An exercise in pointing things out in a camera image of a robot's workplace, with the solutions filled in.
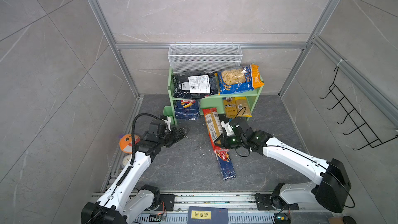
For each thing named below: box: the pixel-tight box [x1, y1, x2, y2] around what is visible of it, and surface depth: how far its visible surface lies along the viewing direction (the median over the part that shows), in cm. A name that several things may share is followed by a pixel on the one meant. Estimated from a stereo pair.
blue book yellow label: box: [187, 205, 229, 224], surface depth 70 cm
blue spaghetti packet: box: [216, 150, 237, 181], surface depth 84 cm
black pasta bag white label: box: [172, 71, 219, 99], surface depth 81 cm
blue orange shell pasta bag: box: [214, 64, 265, 95], surface depth 83 cm
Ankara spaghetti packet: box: [222, 96, 238, 119], surface depth 96 cm
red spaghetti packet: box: [202, 107, 230, 153], surface depth 81 cm
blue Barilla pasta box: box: [174, 99, 201, 121], surface depth 90 cm
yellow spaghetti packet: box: [235, 96, 253, 118], surface depth 95 cm
